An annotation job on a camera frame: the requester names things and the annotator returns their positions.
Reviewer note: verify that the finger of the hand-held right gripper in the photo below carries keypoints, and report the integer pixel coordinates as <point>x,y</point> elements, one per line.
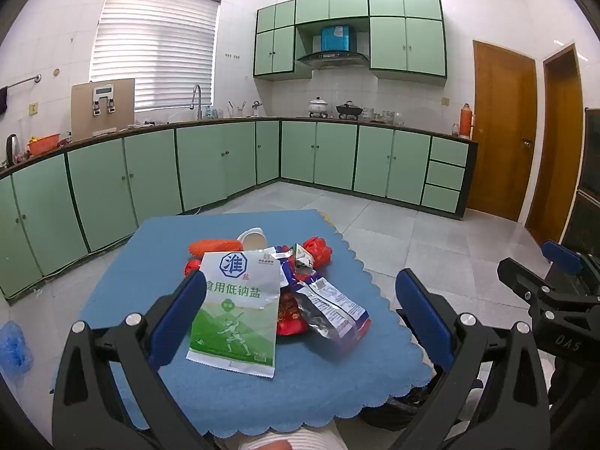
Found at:
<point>520,276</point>
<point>565,255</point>

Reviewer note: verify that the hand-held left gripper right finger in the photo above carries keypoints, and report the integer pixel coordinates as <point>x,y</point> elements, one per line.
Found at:
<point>422,309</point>

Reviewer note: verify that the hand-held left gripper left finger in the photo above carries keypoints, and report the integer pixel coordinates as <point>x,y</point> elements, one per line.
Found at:
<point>180,309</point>

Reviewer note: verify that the white green salt packet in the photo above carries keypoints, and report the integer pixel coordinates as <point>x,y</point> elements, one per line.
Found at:
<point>239,309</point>

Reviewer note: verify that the orange foam net tube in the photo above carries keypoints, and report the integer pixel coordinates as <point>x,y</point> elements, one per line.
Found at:
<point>215,247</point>

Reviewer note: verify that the white blue paper cup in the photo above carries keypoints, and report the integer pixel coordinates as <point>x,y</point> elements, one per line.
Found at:
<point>253,239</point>

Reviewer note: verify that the red plastic bag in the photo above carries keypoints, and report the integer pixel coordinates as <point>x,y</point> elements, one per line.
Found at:
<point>318,251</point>
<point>191,267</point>

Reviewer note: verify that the blue scalloped tablecloth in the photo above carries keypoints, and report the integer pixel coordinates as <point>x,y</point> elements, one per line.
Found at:
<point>140,262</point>

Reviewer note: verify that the dark glass cabinet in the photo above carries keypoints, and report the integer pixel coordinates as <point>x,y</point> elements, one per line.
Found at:
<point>588,173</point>

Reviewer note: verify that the dark foil snack packet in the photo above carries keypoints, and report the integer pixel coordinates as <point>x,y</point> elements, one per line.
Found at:
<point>333,309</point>

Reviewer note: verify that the wooden door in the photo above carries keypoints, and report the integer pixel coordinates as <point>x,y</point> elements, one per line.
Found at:
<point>558,150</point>
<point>501,126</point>

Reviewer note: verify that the red gold snack wrapper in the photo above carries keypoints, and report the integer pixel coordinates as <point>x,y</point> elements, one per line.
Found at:
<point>290,314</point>

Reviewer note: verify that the green base cabinets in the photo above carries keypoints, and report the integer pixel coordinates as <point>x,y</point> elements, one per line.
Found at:
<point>211,164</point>

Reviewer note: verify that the orange thermos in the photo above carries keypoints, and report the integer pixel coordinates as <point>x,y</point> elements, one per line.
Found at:
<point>466,122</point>

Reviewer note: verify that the light striped cloth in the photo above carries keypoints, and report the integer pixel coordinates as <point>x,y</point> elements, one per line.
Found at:
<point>281,440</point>

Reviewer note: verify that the blue plastic bag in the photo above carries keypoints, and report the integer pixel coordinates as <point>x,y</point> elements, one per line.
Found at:
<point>14,349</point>

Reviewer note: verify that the row of glass jars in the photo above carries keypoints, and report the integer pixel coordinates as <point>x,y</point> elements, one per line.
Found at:
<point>382,116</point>

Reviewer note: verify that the utensil holder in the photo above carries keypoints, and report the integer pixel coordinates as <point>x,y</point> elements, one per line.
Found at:
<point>236,111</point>

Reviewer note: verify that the black wok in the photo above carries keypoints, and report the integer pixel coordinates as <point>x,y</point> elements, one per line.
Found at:
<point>349,110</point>

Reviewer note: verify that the orange plastic basket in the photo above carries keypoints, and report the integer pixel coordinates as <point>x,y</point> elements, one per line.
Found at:
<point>43,145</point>

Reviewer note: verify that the steel kitchen faucet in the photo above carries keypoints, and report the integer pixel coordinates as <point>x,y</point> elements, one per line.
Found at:
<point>197,91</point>

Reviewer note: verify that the brown cardboard box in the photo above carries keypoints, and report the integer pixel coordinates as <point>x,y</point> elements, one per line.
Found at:
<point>82,112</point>

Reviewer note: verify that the white cooking pot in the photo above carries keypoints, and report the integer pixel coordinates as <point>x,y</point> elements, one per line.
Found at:
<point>318,107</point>

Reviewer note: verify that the black steel kettle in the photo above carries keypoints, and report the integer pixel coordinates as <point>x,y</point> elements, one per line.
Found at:
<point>11,147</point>

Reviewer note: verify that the white window blind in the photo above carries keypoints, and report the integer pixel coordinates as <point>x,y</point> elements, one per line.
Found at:
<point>154,47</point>

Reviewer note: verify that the range hood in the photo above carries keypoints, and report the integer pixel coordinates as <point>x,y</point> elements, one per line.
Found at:
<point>333,58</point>

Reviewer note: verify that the dark hanging cloth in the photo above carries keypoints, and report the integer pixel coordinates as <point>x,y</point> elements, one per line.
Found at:
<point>3,101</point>

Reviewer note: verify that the metal towel bar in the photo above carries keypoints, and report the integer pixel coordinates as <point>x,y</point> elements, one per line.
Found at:
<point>23,82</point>

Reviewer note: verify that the green wall cabinets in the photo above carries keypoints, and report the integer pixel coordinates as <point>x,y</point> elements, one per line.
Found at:
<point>408,42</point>

